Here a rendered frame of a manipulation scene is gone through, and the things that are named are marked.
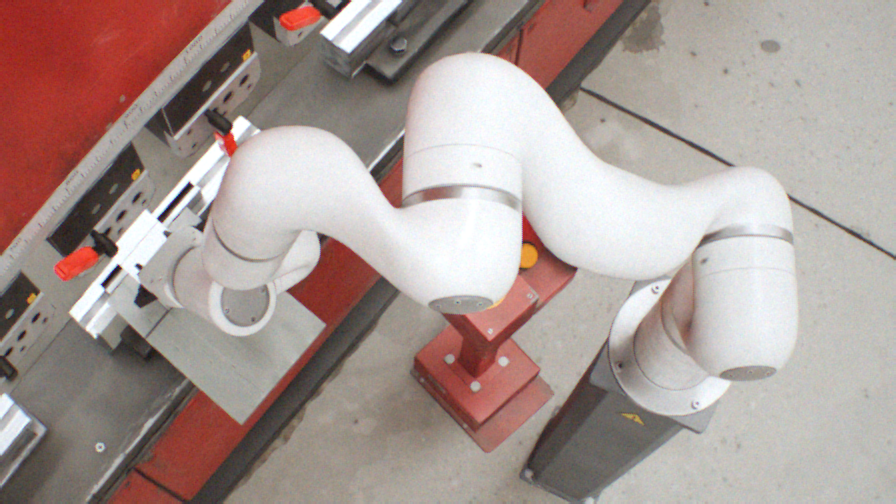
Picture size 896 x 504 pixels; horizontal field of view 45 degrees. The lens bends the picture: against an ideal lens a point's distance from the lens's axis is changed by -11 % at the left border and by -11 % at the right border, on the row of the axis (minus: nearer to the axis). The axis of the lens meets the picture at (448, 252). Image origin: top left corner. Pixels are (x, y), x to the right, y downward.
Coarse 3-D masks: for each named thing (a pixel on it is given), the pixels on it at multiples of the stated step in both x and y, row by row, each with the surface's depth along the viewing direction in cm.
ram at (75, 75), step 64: (0, 0) 89; (64, 0) 99; (128, 0) 109; (192, 0) 121; (256, 0) 134; (0, 64) 96; (64, 64) 106; (128, 64) 118; (192, 64) 131; (0, 128) 103; (64, 128) 114; (128, 128) 127; (0, 192) 110; (0, 256) 119
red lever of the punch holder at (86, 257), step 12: (96, 240) 134; (108, 240) 134; (84, 252) 131; (96, 252) 132; (108, 252) 134; (60, 264) 128; (72, 264) 129; (84, 264) 130; (60, 276) 128; (72, 276) 129
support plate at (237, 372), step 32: (192, 224) 163; (128, 288) 160; (128, 320) 158; (192, 320) 159; (288, 320) 159; (320, 320) 159; (160, 352) 157; (192, 352) 157; (224, 352) 157; (256, 352) 158; (288, 352) 158; (224, 384) 156; (256, 384) 156
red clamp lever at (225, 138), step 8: (208, 112) 142; (216, 112) 141; (208, 120) 141; (216, 120) 141; (224, 120) 141; (216, 128) 141; (224, 128) 141; (232, 128) 142; (216, 136) 145; (224, 136) 144; (232, 136) 145; (224, 144) 145; (232, 144) 146; (224, 152) 148; (232, 152) 148
